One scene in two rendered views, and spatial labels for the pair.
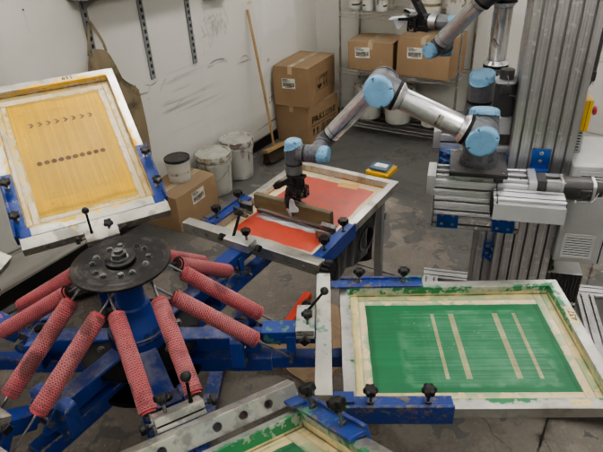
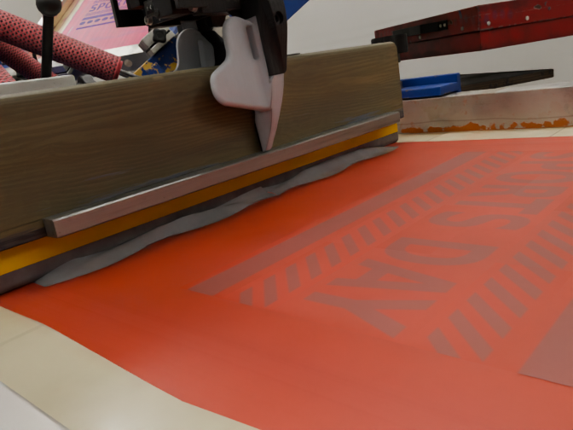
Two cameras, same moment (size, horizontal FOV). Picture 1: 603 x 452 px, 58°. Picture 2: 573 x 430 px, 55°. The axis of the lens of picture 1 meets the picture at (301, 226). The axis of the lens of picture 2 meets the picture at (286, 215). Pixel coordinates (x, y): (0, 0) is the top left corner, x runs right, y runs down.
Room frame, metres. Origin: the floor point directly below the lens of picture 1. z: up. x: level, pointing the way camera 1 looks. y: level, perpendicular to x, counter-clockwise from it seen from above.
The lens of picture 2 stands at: (2.25, -0.37, 1.04)
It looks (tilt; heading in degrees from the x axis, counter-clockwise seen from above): 15 degrees down; 101
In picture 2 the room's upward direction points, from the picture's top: 9 degrees counter-clockwise
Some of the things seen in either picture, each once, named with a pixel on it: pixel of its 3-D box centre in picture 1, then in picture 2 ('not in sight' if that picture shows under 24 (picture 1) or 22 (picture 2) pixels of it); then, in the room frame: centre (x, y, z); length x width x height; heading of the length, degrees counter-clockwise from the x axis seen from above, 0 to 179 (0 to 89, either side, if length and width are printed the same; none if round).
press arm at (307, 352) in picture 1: (329, 358); not in sight; (1.34, -0.07, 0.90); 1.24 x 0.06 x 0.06; 86
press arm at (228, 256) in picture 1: (231, 258); not in sight; (1.79, 0.28, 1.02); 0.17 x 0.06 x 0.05; 146
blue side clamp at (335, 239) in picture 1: (334, 245); not in sight; (1.90, -0.13, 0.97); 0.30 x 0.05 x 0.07; 146
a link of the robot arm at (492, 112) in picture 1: (483, 123); not in sight; (2.03, -0.73, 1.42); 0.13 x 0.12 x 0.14; 162
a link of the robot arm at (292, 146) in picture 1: (293, 152); not in sight; (2.14, 0.01, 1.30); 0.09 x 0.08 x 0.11; 72
